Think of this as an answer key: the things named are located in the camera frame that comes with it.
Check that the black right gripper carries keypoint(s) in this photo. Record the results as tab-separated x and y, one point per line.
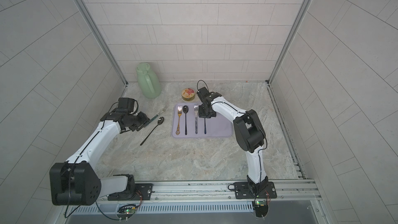
201	109

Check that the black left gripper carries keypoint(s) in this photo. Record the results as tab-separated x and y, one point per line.
142	121

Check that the silver fork patterned handle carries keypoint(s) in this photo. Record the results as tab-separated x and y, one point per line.
196	112

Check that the black spoon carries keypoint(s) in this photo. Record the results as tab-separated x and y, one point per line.
159	122
185	110

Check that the iridescent spoon blue handle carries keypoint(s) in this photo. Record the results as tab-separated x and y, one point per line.
205	128

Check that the gold ornate fork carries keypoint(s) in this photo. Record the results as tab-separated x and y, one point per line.
179	113

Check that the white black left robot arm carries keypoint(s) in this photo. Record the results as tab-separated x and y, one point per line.
75	182

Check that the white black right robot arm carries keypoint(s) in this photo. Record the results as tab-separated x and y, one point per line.
249	132

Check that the lavender plastic tray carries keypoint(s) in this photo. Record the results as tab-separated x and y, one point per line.
218	127

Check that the round gold tea tin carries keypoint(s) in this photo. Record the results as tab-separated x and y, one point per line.
188	94

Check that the green plastic jug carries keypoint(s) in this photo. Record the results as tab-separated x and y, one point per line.
148	81

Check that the left circuit board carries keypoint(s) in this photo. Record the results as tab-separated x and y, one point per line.
128	209

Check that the circuit board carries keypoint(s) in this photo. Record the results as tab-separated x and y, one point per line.
261	208
128	209

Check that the right circuit board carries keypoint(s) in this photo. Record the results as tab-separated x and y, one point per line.
261	208

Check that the aluminium corner post left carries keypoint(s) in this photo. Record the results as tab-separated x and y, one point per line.
99	38

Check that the aluminium corner post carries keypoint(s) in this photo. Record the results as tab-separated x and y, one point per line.
295	27
99	38

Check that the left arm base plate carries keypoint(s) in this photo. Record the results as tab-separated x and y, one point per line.
140	191

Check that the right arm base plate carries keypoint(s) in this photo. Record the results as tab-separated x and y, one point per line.
246	190

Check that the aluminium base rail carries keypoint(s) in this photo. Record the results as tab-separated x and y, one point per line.
213	191

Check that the aluminium corner post right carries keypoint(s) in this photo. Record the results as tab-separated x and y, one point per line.
295	27

